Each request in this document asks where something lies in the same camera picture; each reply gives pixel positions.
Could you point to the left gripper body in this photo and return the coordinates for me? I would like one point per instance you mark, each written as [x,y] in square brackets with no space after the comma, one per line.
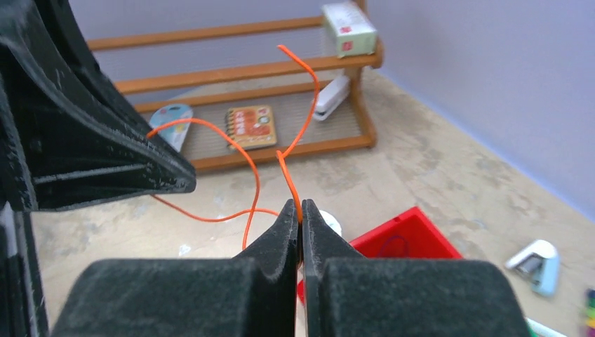
[23,305]

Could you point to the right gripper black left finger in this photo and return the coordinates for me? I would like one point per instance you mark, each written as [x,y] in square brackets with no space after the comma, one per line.
[251,294]

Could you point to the white red box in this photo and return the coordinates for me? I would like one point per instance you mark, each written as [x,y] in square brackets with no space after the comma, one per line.
[349,29]

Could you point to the white stapler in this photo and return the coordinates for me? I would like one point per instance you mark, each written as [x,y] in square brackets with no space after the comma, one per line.
[331,97]

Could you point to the marker pen pack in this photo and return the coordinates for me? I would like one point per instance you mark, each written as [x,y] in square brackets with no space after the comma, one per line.
[589,314]

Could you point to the wooden rack shelf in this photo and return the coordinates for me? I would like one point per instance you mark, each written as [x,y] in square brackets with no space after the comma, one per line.
[220,68]

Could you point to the blue white round tin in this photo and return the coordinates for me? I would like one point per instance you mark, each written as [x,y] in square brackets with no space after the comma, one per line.
[331,222]

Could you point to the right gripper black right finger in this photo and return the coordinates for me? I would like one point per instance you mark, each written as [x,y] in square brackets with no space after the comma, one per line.
[347,294]

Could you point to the blue blister pack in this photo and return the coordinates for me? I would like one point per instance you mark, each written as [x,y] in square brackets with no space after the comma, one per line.
[174,135]

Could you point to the red plastic bin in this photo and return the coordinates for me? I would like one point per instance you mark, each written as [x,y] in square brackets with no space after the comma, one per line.
[408,235]

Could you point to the white red marker pen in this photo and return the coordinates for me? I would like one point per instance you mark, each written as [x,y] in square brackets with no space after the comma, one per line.
[539,330]

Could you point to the orange card pack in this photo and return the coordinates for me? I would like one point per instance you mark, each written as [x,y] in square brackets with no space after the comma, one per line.
[252,127]

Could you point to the small blue stapler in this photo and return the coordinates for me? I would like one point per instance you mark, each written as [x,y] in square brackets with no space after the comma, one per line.
[540,263]

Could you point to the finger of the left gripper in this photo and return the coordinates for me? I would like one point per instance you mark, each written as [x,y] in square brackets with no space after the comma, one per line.
[69,139]

